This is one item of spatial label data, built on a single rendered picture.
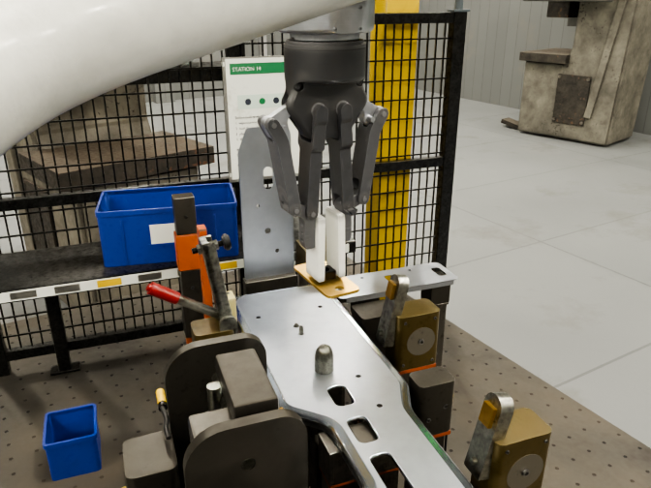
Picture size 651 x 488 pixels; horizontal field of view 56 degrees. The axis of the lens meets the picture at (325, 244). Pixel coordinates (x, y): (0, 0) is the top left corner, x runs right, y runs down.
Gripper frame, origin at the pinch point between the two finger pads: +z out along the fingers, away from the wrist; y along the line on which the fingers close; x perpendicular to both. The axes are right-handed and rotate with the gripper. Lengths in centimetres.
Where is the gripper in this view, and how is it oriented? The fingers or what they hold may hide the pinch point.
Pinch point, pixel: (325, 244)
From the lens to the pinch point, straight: 62.8
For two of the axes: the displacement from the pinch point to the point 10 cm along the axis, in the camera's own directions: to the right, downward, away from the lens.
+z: 0.0, 9.2, 3.8
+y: 8.9, -1.8, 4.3
